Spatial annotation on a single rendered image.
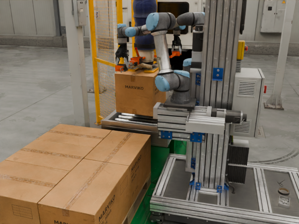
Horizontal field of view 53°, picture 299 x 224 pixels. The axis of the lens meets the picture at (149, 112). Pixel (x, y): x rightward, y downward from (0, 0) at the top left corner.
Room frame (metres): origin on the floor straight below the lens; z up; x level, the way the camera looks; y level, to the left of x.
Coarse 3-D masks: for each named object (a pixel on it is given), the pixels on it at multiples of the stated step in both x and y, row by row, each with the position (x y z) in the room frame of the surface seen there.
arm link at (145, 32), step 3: (168, 12) 2.17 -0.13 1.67; (171, 15) 2.14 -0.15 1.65; (171, 18) 2.13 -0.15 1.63; (174, 18) 2.15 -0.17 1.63; (174, 21) 2.15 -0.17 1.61; (171, 24) 2.13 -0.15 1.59; (174, 24) 2.16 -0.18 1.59; (138, 27) 2.47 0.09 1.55; (141, 27) 2.45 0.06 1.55; (144, 27) 2.42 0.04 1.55; (171, 27) 2.15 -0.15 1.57; (141, 30) 2.44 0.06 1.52; (144, 30) 2.42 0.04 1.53; (147, 30) 2.39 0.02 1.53; (141, 33) 2.46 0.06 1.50; (144, 33) 2.44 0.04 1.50; (147, 33) 2.42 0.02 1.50
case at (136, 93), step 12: (120, 72) 2.87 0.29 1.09; (132, 72) 2.87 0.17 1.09; (144, 72) 2.87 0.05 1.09; (156, 72) 2.87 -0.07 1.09; (120, 84) 2.82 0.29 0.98; (132, 84) 2.77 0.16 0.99; (144, 84) 2.73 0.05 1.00; (120, 96) 2.82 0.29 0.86; (132, 96) 2.77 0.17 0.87; (144, 96) 2.73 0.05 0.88; (156, 96) 2.79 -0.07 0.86; (120, 108) 2.82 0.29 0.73; (132, 108) 2.77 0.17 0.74; (144, 108) 2.73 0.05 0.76
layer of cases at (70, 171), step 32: (64, 128) 2.74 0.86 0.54; (96, 128) 2.74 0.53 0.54; (32, 160) 2.09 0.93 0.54; (64, 160) 2.09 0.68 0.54; (96, 160) 2.10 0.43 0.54; (128, 160) 2.09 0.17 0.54; (0, 192) 1.67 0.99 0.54; (32, 192) 1.67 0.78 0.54; (64, 192) 1.67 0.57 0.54; (96, 192) 1.67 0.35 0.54; (128, 192) 1.98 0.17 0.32
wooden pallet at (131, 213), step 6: (150, 174) 2.57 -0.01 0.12; (150, 180) 2.58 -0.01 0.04; (144, 186) 2.46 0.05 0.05; (144, 192) 2.40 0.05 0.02; (138, 198) 2.31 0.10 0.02; (132, 204) 2.06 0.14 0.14; (138, 204) 2.22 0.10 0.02; (132, 210) 2.05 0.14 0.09; (126, 216) 1.93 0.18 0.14; (132, 216) 2.05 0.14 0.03; (126, 222) 1.95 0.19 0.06
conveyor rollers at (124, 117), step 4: (120, 116) 3.08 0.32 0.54; (124, 116) 3.07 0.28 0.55; (128, 116) 3.06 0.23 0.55; (132, 116) 3.06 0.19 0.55; (136, 116) 3.11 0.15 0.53; (140, 116) 3.10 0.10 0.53; (144, 116) 3.09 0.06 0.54; (148, 116) 3.08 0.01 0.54; (152, 116) 3.07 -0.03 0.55; (116, 120) 2.99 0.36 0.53; (120, 120) 2.98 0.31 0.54; (124, 120) 2.97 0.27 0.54; (128, 120) 2.96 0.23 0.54; (132, 120) 2.95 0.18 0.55; (136, 120) 2.94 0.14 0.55; (140, 120) 2.94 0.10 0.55; (144, 120) 2.99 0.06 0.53; (148, 120) 2.98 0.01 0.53; (152, 120) 2.97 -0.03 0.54; (156, 120) 2.96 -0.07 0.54; (152, 124) 2.87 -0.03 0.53; (156, 124) 2.86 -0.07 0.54
